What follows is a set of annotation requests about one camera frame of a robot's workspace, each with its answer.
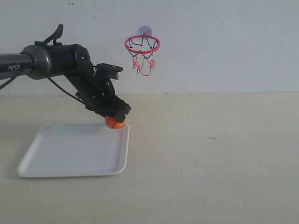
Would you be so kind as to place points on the white plastic tray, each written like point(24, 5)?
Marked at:
point(76, 150)

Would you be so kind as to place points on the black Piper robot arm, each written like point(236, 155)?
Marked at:
point(70, 69)

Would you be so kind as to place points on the small orange basketball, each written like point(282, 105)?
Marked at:
point(113, 123)

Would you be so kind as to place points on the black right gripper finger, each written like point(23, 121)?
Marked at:
point(125, 108)

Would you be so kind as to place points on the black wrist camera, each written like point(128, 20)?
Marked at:
point(104, 70)

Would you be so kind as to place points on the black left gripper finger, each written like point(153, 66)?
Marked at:
point(120, 116)

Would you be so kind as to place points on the clear suction cup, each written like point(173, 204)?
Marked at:
point(145, 30)

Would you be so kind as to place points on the red mini basketball hoop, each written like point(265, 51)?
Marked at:
point(142, 49)

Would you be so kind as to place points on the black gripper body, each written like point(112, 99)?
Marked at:
point(98, 94)

